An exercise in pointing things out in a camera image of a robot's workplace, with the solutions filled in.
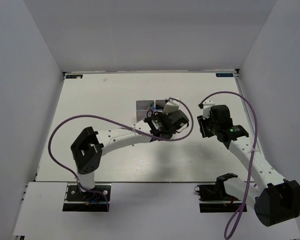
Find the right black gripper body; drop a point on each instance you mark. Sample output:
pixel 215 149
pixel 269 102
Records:
pixel 207 126

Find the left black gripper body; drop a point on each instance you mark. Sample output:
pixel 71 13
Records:
pixel 162 115

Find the black handled scissors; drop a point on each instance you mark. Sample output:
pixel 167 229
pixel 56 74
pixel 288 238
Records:
pixel 149 115

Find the green highlighter marker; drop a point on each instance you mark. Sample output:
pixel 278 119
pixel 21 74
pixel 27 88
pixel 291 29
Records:
pixel 159 107

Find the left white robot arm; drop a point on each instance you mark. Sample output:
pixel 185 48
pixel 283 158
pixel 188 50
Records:
pixel 90 145

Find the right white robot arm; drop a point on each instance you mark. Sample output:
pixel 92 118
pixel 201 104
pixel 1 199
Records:
pixel 274 199

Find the right white compartment organizer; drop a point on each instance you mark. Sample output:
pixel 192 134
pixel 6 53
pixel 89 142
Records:
pixel 161 102

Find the white compartment organizer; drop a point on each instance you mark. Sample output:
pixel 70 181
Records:
pixel 141 109
pixel 161 102

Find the left white compartment organizer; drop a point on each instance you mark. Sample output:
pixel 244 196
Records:
pixel 141 109

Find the right blue corner label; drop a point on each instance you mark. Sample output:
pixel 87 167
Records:
pixel 224 75

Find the blue corner label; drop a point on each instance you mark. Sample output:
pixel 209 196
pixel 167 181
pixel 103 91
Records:
pixel 224 75
pixel 74 76

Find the left blue corner label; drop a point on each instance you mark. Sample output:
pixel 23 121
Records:
pixel 74 76

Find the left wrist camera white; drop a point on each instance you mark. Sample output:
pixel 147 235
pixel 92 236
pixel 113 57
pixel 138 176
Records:
pixel 171 105

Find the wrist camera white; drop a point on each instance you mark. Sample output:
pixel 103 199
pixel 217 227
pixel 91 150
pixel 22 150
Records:
pixel 171 105
pixel 206 106

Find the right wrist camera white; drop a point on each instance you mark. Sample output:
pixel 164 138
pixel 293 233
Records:
pixel 206 106

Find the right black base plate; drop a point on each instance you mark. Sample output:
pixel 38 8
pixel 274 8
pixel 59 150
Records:
pixel 210 200

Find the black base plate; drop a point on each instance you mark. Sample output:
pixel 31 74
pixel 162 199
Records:
pixel 77 200
pixel 210 200

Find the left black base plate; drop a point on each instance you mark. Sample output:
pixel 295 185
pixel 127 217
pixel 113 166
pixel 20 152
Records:
pixel 77 200

